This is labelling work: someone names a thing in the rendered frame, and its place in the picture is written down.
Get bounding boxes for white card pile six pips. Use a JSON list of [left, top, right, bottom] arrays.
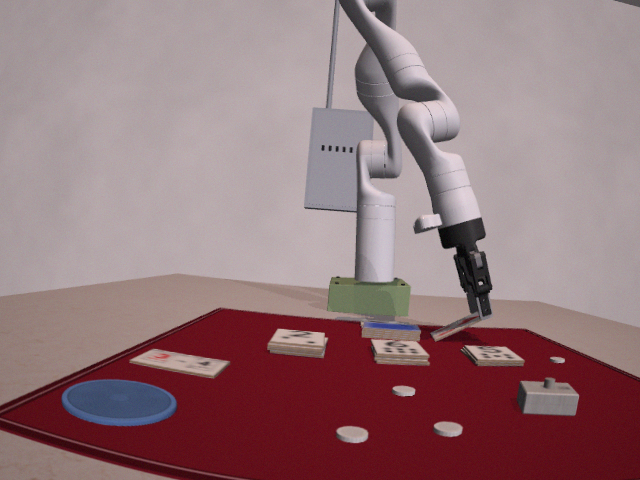
[[370, 338, 431, 367]]

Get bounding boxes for white card pile two pips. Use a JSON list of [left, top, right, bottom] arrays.
[[266, 328, 330, 359]]

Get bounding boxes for blue flat disc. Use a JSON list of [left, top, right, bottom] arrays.
[[61, 378, 179, 427]]

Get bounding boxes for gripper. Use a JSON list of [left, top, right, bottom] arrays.
[[437, 217, 495, 320]]

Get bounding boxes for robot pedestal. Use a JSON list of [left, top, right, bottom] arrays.
[[327, 276, 412, 317]]

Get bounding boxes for grey thin pole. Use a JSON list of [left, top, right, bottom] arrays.
[[325, 0, 342, 109]]

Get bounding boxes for grey wall cabinet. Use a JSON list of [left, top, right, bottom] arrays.
[[303, 106, 376, 215]]

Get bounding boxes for white card pile five pips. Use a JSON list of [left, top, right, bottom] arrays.
[[460, 344, 526, 368]]

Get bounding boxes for blue-backed card stock pile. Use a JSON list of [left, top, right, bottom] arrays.
[[360, 320, 421, 342]]

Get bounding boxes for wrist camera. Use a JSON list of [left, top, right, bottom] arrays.
[[412, 213, 443, 235]]

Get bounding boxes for grey block with peg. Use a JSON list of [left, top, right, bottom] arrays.
[[516, 376, 580, 417]]

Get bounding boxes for pale beige stone table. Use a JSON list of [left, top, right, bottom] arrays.
[[0, 273, 640, 480]]

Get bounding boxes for red felt mat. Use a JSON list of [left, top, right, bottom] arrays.
[[0, 307, 640, 480]]

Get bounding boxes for blue-backed plywood card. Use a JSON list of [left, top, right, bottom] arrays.
[[429, 312, 482, 344]]

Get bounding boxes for pale wide rule card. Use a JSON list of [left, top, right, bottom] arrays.
[[128, 348, 232, 380]]

